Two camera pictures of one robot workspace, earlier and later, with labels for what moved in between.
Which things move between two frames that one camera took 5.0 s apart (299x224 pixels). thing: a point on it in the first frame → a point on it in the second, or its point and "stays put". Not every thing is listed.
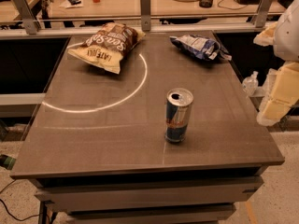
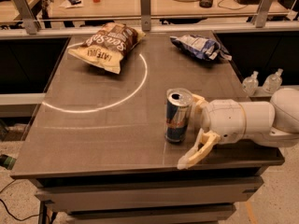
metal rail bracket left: x=32 y=25 stays put
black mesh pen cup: x=206 y=0 stays put
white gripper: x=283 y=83 → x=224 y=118
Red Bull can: x=178 y=103 stays put
